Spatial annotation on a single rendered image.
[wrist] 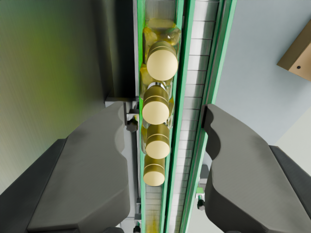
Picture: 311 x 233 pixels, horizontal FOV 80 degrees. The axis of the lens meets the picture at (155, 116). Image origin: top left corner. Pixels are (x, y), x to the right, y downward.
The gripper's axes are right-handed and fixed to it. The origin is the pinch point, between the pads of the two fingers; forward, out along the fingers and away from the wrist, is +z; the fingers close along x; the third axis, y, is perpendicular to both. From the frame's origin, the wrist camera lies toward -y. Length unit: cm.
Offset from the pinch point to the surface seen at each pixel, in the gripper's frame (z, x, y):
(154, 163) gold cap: 10.7, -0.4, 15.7
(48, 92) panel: 8.2, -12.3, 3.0
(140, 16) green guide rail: 28.7, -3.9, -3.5
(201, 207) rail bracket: 24, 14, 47
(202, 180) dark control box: 42, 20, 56
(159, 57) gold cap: 9.0, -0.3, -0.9
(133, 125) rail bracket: 24.3, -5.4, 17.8
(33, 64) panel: 7.0, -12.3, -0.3
